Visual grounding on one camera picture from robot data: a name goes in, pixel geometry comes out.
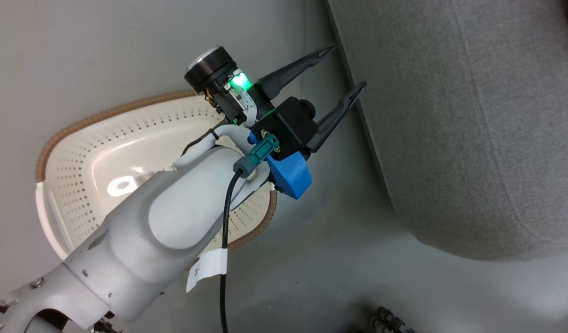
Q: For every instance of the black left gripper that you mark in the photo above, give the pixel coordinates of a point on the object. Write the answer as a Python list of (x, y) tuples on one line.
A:
[(214, 74)]

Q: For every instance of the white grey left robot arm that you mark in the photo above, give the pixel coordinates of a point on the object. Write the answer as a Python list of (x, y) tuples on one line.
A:
[(173, 217)]

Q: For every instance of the cream perforated laundry basket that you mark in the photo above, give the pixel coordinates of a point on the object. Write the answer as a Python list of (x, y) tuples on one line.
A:
[(103, 152)]

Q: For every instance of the grey fabric sofa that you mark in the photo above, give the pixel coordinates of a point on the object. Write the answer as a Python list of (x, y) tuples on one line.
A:
[(473, 115)]

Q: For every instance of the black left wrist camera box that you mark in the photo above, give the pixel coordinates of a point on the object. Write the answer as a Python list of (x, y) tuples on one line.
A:
[(288, 125)]

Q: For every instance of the blue left camera mount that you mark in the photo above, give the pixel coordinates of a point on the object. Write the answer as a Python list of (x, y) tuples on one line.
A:
[(291, 178)]

